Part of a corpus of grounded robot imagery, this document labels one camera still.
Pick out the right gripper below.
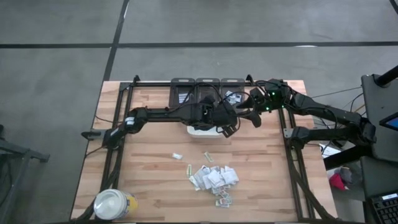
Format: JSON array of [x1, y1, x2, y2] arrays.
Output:
[[236, 86, 273, 128]]

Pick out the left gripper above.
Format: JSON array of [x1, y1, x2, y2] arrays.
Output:
[[214, 101, 239, 138]]

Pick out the dark grey storage bin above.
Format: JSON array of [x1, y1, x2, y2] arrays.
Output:
[[195, 77, 222, 103], [220, 77, 249, 106], [170, 77, 197, 108]]

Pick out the white plastic bin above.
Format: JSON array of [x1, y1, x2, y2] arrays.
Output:
[[187, 124, 225, 139]]

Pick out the large white packet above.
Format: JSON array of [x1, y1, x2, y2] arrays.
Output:
[[222, 167, 240, 185]]

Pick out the white packet red blue print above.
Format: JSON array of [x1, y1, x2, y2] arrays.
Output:
[[207, 170, 223, 188]]

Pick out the crumpled white blue packet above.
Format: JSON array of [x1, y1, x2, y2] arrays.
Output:
[[200, 174, 212, 190]]

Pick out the orange printed white packet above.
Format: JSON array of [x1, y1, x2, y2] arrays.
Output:
[[214, 185, 233, 199]]

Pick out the white packet with text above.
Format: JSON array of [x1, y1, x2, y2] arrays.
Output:
[[215, 198, 233, 208]]

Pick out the white paper sheet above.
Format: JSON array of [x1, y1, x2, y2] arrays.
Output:
[[321, 144, 342, 159]]

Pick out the black desk beam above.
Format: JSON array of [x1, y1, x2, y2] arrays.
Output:
[[323, 146, 374, 170]]

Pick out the red cloth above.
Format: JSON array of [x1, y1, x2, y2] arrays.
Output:
[[328, 172, 348, 192]]

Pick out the grey soft item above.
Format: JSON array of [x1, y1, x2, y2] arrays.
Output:
[[340, 166, 354, 184]]

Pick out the black side desk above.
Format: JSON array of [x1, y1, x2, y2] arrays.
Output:
[[360, 73, 398, 162]]

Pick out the yellow disinfectant wipes canister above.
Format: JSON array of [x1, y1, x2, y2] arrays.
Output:
[[93, 189, 139, 221]]

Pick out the black pole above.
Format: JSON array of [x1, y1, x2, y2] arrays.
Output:
[[374, 65, 398, 88]]

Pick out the blue tablet screen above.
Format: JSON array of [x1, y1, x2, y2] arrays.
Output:
[[379, 111, 398, 131]]

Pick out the dark low desk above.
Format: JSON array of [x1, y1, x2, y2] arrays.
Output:
[[360, 155, 398, 200]]

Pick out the black keyboard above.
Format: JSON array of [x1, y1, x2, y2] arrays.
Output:
[[369, 192, 398, 224]]

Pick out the black metal stand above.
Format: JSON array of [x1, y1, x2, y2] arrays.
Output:
[[0, 124, 50, 224]]

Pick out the black aluminium table frame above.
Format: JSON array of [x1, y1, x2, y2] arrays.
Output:
[[70, 74, 335, 224]]

